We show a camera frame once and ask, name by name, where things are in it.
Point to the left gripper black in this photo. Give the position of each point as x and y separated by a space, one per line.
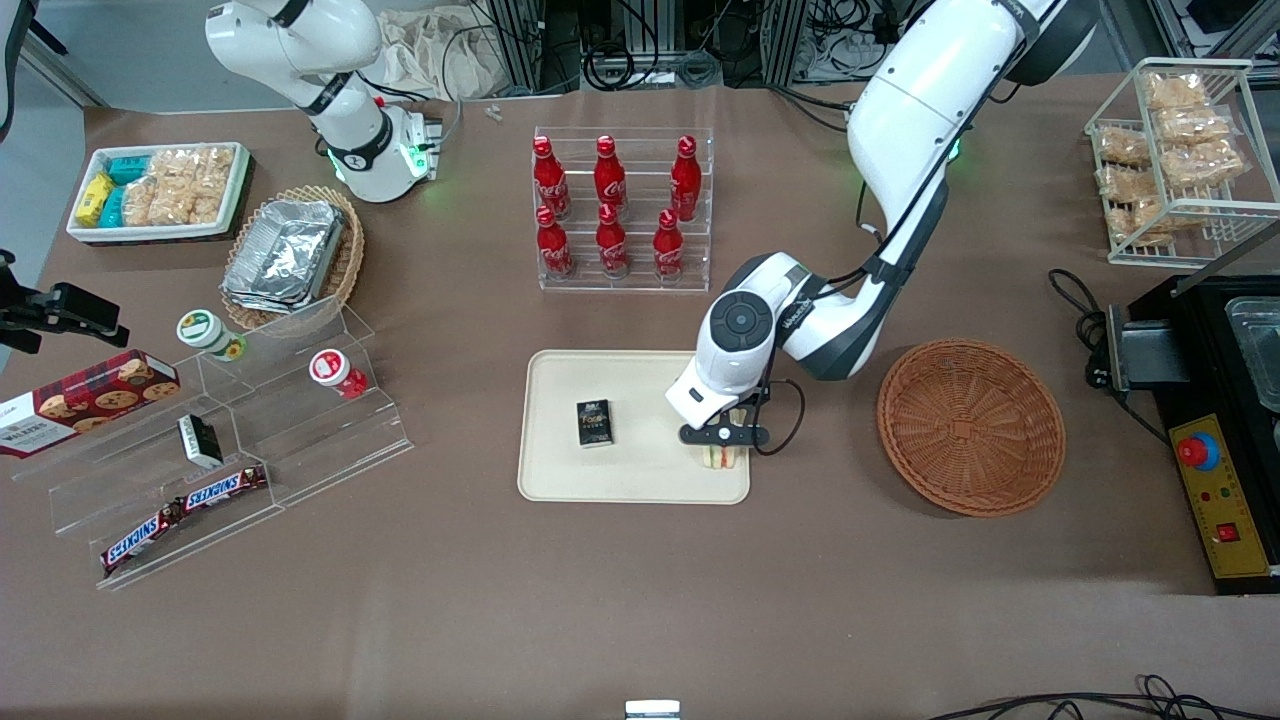
751 399

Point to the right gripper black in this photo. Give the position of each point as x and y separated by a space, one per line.
62 309

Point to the triangle sandwich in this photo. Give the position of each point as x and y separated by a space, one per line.
720 459

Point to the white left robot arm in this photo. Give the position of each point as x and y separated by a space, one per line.
900 110

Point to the cream plastic tray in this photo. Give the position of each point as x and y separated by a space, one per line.
640 470

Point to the round brown wicker basket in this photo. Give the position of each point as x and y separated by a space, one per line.
970 430

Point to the oval light wicker basket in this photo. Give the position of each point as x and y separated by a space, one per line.
350 260

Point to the red tartan cookie box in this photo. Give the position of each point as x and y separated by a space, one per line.
90 400

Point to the white rectangular snack bin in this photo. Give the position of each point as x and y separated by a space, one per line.
150 233

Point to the teal snack packet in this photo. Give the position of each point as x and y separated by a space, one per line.
128 168
113 207

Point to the yellow snack packet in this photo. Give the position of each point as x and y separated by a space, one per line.
94 200

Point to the green lid yogurt cup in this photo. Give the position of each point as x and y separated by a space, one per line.
203 330

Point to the clear rice cracker bag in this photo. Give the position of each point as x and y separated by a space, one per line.
195 165
210 205
150 205

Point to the small black card box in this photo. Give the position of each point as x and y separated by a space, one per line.
594 424

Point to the small black white box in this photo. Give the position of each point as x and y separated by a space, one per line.
200 440

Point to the red cola bottle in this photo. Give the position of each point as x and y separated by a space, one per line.
686 182
547 182
609 180
553 248
668 250
612 245

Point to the stacked aluminium foil containers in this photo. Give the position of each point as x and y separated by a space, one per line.
285 255

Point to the brown snickers bar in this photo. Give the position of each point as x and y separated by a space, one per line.
140 540
225 488

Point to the clear acrylic bottle rack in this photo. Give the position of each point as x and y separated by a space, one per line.
640 200

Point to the red lid yogurt cup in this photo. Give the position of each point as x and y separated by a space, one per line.
330 368

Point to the clear acrylic stepped stand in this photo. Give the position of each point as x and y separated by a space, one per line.
300 450

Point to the small silver white device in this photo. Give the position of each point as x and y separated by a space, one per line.
652 710

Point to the grey metal block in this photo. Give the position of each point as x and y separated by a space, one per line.
1150 355

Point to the crumpled white cloth bag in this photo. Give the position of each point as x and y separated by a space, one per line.
430 55

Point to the red emergency stop button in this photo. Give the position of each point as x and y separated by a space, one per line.
1197 452

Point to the black sealing machine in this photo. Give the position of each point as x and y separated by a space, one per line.
1200 400

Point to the yellow control panel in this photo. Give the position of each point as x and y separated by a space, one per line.
1225 520

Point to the clear plastic container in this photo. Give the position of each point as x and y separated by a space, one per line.
1258 350

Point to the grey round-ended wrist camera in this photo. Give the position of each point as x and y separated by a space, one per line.
722 436

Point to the aluminium profile frame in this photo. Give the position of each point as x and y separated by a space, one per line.
530 40
785 35

